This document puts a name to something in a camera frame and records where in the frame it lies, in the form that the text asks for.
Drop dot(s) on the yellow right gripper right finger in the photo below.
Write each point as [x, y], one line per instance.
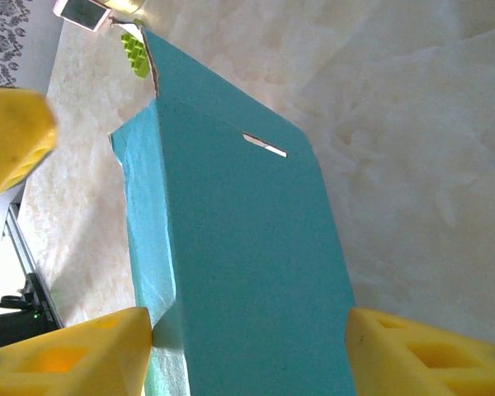
[416, 363]

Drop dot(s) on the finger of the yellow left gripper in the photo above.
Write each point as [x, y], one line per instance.
[12, 132]

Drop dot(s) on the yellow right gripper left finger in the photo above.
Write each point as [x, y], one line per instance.
[66, 363]

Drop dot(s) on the teal paper box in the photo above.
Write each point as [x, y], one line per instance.
[239, 247]

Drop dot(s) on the pink toy block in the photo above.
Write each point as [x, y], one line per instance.
[82, 14]

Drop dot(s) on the green toy brick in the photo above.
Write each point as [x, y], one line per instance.
[134, 51]

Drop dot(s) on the long aluminium mounting rail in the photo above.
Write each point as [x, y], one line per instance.
[24, 247]

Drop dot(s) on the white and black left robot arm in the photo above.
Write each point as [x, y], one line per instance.
[12, 330]

